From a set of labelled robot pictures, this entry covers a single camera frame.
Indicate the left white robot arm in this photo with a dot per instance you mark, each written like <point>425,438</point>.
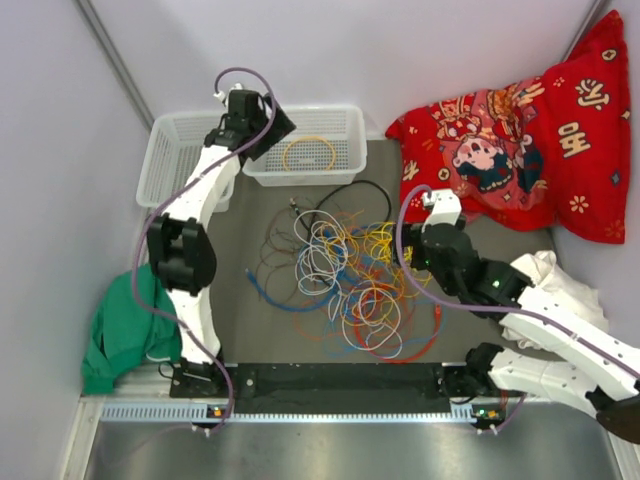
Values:
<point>181,255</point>

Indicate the green cloth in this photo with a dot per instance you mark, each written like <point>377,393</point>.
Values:
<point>122,336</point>

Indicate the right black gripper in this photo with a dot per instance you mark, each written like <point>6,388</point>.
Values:
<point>411,236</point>

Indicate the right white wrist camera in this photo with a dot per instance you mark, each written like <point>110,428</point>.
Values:
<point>443,205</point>

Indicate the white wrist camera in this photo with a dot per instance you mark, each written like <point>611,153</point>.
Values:
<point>223,96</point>
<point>443,205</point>

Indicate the red printed pillow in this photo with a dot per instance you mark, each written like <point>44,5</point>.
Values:
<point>554,149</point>

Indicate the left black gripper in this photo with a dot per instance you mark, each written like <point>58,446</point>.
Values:
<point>281,129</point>

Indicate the left white plastic basket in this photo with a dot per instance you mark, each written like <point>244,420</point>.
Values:
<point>173,150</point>

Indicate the grey slotted cable duct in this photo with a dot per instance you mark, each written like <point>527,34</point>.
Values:
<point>207,413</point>

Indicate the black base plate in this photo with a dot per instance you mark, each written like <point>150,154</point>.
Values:
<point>323,388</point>

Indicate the right white plastic basket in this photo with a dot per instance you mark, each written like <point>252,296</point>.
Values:
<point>327,148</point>

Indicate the white cloth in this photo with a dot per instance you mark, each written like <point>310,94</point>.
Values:
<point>545,272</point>

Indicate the white plastic basket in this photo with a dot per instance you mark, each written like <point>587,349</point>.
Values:
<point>327,148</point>
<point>173,150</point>

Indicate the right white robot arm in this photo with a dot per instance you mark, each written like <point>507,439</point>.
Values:
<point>594,372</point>

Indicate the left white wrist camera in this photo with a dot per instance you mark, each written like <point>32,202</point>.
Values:
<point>223,96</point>

